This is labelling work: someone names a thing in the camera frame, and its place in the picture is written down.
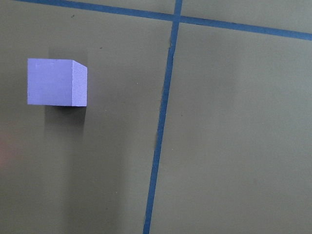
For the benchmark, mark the purple foam cube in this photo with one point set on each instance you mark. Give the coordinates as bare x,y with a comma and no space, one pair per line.
56,82

